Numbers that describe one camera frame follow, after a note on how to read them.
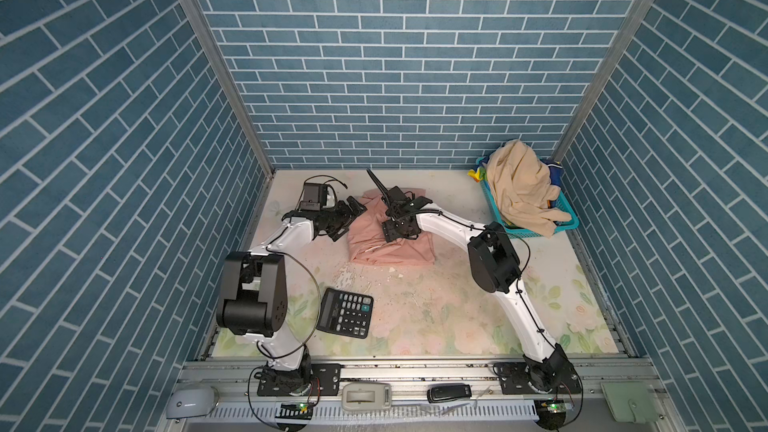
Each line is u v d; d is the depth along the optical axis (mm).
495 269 605
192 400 652
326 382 735
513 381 736
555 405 718
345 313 825
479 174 1025
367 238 963
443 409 707
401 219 757
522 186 1016
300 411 722
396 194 841
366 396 698
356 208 848
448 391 693
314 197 736
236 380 753
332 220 803
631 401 698
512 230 941
